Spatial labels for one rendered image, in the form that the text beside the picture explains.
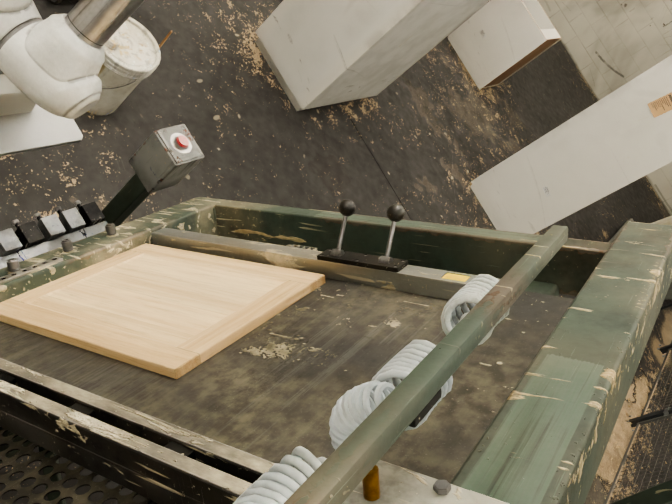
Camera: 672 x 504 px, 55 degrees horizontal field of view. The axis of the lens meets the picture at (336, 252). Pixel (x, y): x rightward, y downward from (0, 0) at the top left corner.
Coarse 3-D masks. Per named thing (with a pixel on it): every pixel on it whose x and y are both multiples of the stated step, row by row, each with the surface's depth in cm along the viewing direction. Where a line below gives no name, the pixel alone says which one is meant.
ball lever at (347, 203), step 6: (342, 204) 140; (348, 204) 140; (354, 204) 141; (342, 210) 140; (348, 210) 140; (354, 210) 141; (342, 222) 141; (342, 228) 140; (342, 234) 140; (342, 240) 140; (336, 252) 139; (342, 252) 140
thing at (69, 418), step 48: (0, 384) 93; (48, 384) 92; (384, 384) 54; (48, 432) 87; (96, 432) 80; (144, 432) 81; (192, 432) 79; (336, 432) 57; (144, 480) 77; (192, 480) 72; (240, 480) 70; (384, 480) 63; (432, 480) 62
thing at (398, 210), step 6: (396, 204) 134; (390, 210) 134; (396, 210) 133; (402, 210) 134; (390, 216) 134; (396, 216) 133; (402, 216) 134; (390, 228) 134; (390, 234) 134; (390, 240) 134; (390, 246) 134; (384, 258) 133; (390, 258) 133
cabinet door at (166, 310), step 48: (48, 288) 143; (96, 288) 141; (144, 288) 139; (192, 288) 137; (240, 288) 135; (288, 288) 132; (48, 336) 123; (96, 336) 118; (144, 336) 117; (192, 336) 116; (240, 336) 117
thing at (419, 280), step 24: (168, 240) 166; (192, 240) 161; (216, 240) 159; (240, 240) 158; (288, 264) 146; (312, 264) 142; (336, 264) 138; (408, 288) 130; (432, 288) 127; (456, 288) 124
